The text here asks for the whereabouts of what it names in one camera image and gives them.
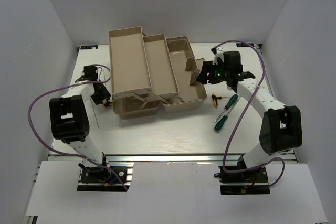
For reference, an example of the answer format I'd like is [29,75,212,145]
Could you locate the yellow black T-handle key right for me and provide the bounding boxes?
[212,93,223,109]

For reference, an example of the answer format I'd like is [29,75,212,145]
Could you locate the blue label sticker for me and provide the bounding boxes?
[236,42,255,47]
[80,45,98,50]

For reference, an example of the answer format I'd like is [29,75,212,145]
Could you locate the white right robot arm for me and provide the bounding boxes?
[196,51,303,182]

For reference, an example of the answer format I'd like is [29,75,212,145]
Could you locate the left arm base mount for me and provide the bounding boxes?
[77,163,127,192]

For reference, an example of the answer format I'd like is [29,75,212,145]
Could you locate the blue label sticker left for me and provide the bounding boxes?
[80,45,98,50]

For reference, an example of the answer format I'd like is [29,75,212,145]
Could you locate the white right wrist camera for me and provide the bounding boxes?
[211,47,225,65]

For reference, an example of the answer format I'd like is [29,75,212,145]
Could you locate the beige plastic toolbox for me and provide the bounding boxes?
[108,26,207,120]

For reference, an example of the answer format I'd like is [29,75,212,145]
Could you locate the long yellow black T-handle key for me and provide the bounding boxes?
[91,103,100,129]

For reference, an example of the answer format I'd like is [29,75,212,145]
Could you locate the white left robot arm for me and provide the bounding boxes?
[49,65,111,182]

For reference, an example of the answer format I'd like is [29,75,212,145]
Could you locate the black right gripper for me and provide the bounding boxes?
[196,60,229,85]

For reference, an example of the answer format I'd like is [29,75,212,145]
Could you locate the large green screwdriver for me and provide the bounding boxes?
[214,104,234,133]

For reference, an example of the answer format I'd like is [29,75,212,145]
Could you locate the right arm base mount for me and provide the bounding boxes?
[214,166,270,195]

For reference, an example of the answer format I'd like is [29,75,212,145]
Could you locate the yellow black T-handle hex key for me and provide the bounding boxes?
[103,101,113,108]

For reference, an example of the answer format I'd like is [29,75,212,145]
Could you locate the blue label sticker right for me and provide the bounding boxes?
[236,42,255,47]

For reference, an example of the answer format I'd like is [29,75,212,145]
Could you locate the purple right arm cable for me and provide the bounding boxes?
[212,39,286,189]

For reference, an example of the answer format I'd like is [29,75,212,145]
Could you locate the aluminium table front rail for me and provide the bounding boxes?
[48,153,297,164]

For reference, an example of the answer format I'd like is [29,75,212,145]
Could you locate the small green screwdriver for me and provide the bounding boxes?
[215,94,239,122]

